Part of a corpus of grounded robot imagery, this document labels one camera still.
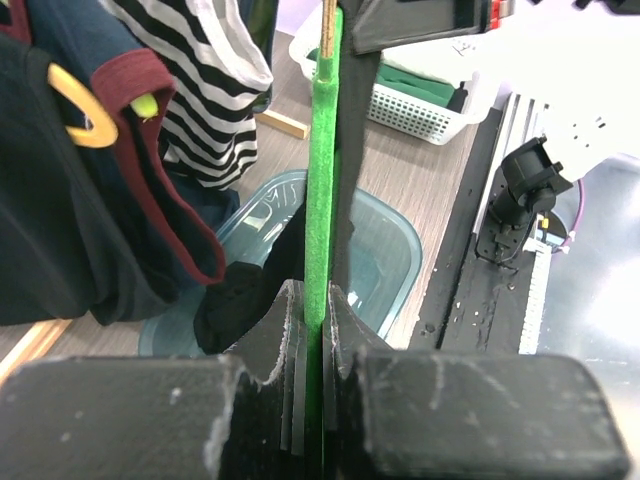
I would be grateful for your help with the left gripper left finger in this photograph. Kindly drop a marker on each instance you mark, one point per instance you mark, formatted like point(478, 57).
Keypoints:
point(232, 416)

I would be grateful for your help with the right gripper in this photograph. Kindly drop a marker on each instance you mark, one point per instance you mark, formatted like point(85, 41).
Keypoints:
point(383, 24)

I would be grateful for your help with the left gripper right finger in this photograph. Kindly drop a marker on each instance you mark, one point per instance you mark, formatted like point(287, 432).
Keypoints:
point(416, 414)

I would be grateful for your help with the green velvet hanger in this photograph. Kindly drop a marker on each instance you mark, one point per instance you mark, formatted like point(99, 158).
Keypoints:
point(319, 225)

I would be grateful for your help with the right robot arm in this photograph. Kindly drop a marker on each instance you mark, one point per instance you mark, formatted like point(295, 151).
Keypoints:
point(591, 80)

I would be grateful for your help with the striped black white tank top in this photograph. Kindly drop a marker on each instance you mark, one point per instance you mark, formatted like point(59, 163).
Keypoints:
point(209, 132)

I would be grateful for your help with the neon yellow hanger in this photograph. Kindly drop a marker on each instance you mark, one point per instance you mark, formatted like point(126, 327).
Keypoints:
point(145, 107)

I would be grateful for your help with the navy maroon tank top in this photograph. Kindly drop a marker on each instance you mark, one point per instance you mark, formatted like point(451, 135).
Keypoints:
point(156, 217)

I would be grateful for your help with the folded green garment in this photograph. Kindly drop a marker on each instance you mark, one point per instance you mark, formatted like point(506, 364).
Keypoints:
point(427, 90)

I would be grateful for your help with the white plastic basket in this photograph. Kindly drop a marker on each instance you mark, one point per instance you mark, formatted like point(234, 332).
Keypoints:
point(402, 112)

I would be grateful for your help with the blue plastic tub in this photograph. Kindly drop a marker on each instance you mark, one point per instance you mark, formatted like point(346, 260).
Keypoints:
point(385, 260)

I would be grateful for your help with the wooden clothes rack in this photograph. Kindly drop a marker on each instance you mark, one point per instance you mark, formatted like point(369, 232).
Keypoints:
point(233, 306)

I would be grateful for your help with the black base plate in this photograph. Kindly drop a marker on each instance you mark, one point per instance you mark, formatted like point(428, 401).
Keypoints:
point(468, 304)

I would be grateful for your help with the white slotted cable duct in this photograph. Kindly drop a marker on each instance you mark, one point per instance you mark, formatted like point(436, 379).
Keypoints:
point(533, 316)

